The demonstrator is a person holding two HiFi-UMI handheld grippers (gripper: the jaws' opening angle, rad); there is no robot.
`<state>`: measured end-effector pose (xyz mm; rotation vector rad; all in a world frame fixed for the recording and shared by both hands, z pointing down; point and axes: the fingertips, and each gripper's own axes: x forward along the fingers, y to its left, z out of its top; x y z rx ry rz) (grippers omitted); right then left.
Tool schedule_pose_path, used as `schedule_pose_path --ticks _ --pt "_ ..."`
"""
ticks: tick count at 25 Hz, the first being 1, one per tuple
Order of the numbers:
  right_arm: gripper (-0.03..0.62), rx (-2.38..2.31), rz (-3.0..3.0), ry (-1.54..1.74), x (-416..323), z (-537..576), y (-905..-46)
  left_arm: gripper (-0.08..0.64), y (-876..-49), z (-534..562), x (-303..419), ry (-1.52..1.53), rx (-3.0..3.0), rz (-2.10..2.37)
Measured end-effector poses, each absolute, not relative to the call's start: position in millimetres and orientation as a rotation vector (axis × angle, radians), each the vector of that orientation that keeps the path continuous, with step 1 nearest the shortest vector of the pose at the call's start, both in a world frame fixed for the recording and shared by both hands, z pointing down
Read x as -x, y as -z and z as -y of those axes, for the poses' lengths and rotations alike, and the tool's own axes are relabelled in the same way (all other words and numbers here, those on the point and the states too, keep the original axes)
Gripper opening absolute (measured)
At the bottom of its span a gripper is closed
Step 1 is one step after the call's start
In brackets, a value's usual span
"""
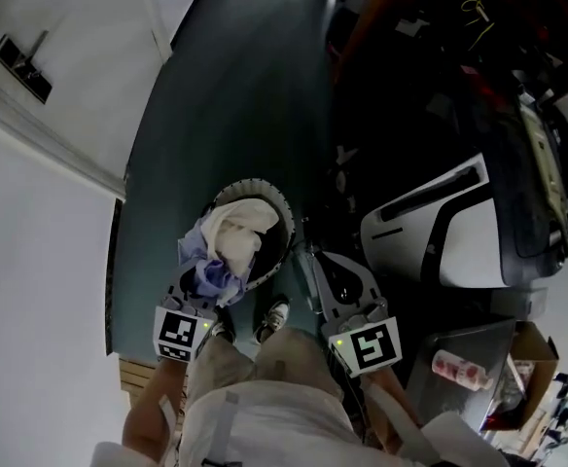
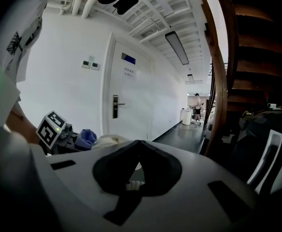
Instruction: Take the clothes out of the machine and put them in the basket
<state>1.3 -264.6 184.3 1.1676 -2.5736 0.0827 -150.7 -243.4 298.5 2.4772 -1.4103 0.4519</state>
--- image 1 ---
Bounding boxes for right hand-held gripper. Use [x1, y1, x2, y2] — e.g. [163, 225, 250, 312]
[293, 249, 404, 378]

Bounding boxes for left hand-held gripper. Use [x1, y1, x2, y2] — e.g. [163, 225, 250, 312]
[153, 262, 217, 363]

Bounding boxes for round black laundry basket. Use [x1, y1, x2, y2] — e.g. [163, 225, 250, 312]
[205, 177, 298, 291]

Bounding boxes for lavender blue clothes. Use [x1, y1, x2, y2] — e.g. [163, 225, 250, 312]
[177, 214, 257, 309]

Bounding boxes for white clothes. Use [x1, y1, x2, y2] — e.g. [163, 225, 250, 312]
[204, 198, 280, 278]

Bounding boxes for person's left forearm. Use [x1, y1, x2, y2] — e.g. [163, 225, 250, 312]
[121, 356, 191, 462]

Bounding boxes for person's right forearm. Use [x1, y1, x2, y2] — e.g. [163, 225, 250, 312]
[360, 370, 423, 456]

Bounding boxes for white machine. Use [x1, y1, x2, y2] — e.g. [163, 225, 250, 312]
[359, 152, 568, 290]

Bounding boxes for person's left shoe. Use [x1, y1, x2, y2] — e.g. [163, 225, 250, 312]
[208, 320, 236, 345]

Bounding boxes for person's shoe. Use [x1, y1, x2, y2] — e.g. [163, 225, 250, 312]
[254, 300, 291, 343]
[208, 320, 236, 345]

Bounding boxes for person's right shoe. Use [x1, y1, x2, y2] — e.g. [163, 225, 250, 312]
[254, 300, 291, 343]

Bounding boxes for wooden slat board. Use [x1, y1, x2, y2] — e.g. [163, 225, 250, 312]
[118, 355, 188, 432]

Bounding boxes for person's beige shorts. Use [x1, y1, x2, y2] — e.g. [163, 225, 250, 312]
[185, 327, 345, 411]

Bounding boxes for person's white shirt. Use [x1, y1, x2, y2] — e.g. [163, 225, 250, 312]
[89, 379, 502, 467]

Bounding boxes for pink patterned bottle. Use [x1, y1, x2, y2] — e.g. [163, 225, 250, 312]
[431, 349, 494, 392]

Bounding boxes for brown cardboard box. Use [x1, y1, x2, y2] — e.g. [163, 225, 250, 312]
[480, 319, 560, 431]

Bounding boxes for white door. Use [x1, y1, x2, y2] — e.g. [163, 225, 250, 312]
[0, 0, 173, 198]

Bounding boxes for yellow cable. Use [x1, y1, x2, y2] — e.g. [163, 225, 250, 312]
[460, 0, 496, 53]

